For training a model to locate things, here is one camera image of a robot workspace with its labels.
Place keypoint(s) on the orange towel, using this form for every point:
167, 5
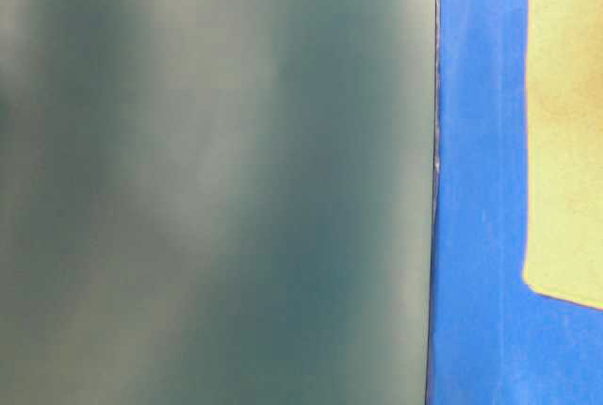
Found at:
564, 136

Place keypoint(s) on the blue table cloth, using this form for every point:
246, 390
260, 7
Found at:
493, 340

